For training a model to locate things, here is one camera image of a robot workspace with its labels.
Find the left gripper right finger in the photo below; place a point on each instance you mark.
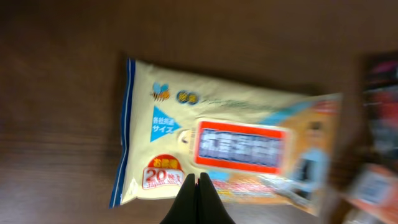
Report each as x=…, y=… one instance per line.
x=209, y=207

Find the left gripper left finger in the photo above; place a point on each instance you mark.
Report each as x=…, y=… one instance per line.
x=183, y=210

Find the dark red snack packet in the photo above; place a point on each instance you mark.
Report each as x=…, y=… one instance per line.
x=380, y=102

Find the yellow snack bag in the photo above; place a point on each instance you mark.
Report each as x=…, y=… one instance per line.
x=257, y=145

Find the orange snack packet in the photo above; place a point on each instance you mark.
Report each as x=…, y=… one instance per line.
x=374, y=191

